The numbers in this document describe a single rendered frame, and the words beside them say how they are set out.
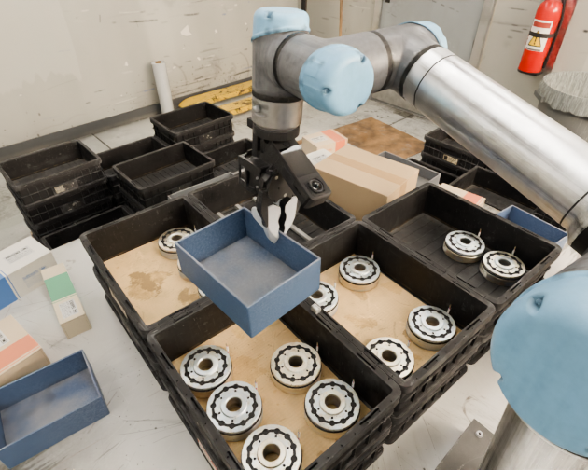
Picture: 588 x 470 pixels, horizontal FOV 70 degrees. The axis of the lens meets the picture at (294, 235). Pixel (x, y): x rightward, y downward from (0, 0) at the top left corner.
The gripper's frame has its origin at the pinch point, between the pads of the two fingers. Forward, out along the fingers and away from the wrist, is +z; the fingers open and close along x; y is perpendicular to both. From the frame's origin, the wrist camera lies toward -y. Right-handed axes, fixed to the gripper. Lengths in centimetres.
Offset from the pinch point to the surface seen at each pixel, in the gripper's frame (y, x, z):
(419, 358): -22.3, -21.8, 27.7
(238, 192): 50, -26, 23
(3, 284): 68, 39, 39
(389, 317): -11.0, -25.8, 27.3
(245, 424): -11.0, 15.3, 28.2
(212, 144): 158, -83, 59
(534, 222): -13, -101, 29
